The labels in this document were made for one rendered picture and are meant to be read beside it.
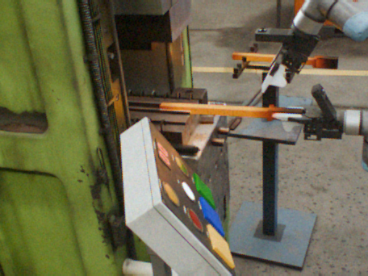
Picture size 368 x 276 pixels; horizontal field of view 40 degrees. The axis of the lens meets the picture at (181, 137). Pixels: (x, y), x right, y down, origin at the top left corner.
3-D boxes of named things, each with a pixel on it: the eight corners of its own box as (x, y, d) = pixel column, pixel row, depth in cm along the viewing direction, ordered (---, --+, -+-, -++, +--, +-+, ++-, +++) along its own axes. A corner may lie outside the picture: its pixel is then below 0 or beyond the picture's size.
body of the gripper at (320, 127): (301, 140, 155) (342, 143, 151) (302, 115, 150) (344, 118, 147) (303, 127, 161) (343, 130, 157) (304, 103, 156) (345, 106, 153)
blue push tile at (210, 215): (219, 214, 121) (201, 195, 117) (225, 235, 114) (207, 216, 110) (212, 218, 121) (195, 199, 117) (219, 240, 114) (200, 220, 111)
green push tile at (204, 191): (211, 190, 129) (194, 172, 126) (217, 208, 122) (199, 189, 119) (205, 194, 129) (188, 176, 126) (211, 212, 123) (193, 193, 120)
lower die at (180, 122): (199, 119, 175) (198, 98, 171) (183, 150, 159) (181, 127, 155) (91, 112, 188) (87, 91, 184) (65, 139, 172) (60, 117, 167)
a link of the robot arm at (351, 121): (360, 118, 145) (360, 105, 152) (343, 117, 147) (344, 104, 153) (357, 140, 149) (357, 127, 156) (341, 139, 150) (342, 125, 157)
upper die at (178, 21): (192, 20, 157) (190, -11, 153) (172, 43, 141) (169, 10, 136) (73, 19, 170) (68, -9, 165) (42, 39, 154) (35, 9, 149)
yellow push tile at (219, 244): (227, 243, 112) (209, 223, 109) (235, 267, 105) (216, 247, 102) (220, 247, 112) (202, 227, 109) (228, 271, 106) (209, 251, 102)
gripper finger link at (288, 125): (271, 133, 157) (302, 134, 154) (271, 116, 154) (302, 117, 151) (272, 127, 159) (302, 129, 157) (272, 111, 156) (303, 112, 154)
